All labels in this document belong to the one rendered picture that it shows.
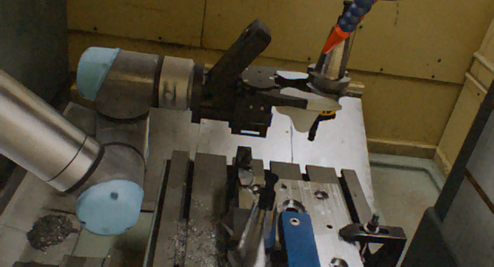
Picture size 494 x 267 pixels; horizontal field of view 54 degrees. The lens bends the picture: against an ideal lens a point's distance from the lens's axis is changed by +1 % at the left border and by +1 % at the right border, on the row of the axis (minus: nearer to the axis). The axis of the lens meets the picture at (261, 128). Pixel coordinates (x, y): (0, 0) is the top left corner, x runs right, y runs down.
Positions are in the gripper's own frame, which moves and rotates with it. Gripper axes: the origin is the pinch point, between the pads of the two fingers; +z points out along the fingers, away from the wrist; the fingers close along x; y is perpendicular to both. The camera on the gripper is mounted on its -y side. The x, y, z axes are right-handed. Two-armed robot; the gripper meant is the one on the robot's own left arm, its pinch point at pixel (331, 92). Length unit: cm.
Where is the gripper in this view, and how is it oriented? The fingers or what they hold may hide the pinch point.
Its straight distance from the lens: 70.9
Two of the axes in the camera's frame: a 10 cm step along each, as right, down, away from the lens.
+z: 9.9, 1.2, 1.1
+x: 0.3, 5.1, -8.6
